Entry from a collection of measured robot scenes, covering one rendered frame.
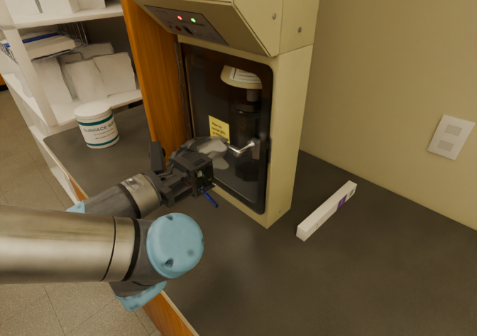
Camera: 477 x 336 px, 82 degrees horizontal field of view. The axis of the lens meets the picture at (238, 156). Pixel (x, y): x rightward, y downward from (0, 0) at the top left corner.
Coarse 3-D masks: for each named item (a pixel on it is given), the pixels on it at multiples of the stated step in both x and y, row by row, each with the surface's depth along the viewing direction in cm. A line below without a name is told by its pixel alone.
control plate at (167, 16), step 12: (156, 12) 57; (168, 12) 53; (180, 12) 50; (192, 12) 47; (168, 24) 60; (180, 24) 56; (192, 24) 52; (204, 24) 49; (192, 36) 59; (204, 36) 55; (216, 36) 51
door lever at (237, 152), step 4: (228, 144) 63; (248, 144) 63; (252, 144) 63; (228, 148) 62; (232, 148) 61; (236, 148) 61; (240, 148) 61; (244, 148) 62; (248, 148) 62; (252, 148) 64; (232, 152) 62; (236, 152) 60; (240, 152) 60; (244, 152) 62; (236, 156) 61; (240, 156) 61
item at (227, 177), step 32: (192, 64) 67; (224, 64) 59; (256, 64) 52; (192, 96) 73; (224, 96) 63; (256, 96) 56; (192, 128) 80; (256, 128) 60; (256, 160) 65; (256, 192) 70
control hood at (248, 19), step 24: (144, 0) 54; (168, 0) 48; (192, 0) 43; (216, 0) 39; (240, 0) 38; (264, 0) 41; (216, 24) 46; (240, 24) 42; (264, 24) 43; (240, 48) 51; (264, 48) 46
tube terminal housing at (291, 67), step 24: (288, 0) 45; (312, 0) 50; (288, 24) 47; (312, 24) 53; (216, 48) 60; (288, 48) 50; (288, 72) 53; (288, 96) 57; (288, 120) 61; (288, 144) 65; (288, 168) 70; (216, 192) 88; (288, 192) 76; (264, 216) 74
